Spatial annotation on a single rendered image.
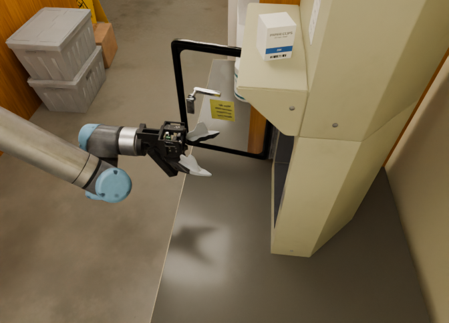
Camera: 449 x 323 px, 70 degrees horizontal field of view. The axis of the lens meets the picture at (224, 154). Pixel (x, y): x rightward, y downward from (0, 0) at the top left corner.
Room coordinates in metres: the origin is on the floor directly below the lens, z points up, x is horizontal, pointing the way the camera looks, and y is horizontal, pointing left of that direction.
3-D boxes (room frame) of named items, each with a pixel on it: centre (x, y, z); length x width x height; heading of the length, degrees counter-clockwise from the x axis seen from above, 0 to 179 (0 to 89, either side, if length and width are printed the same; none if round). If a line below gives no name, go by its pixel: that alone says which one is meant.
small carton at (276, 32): (0.52, -0.09, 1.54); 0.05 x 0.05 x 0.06; 13
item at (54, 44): (2.40, 1.33, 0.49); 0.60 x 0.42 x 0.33; 174
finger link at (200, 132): (0.63, 0.06, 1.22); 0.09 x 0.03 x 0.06; 119
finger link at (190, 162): (0.51, 0.07, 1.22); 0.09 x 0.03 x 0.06; 47
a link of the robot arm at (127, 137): (0.59, 0.24, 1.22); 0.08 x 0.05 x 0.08; 173
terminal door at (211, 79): (0.76, 0.00, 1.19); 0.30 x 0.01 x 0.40; 74
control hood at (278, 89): (0.57, -0.09, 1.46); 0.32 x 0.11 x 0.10; 174
